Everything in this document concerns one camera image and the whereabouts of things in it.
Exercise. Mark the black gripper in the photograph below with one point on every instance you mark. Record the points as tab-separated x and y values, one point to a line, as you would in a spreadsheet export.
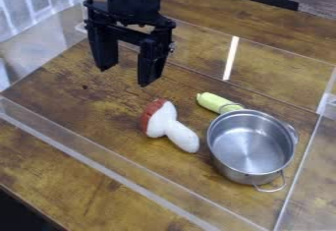
135	22

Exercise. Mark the yellow green plush corn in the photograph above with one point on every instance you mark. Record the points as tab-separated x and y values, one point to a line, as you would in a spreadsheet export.
216	104

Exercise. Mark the red and white plush mushroom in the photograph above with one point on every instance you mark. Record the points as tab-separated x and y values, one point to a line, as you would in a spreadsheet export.
159	123

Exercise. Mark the silver metal pot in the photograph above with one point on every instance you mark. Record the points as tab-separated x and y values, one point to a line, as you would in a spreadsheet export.
252	148

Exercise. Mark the clear acrylic enclosure panel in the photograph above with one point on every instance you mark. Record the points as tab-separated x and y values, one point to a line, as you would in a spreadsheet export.
202	211

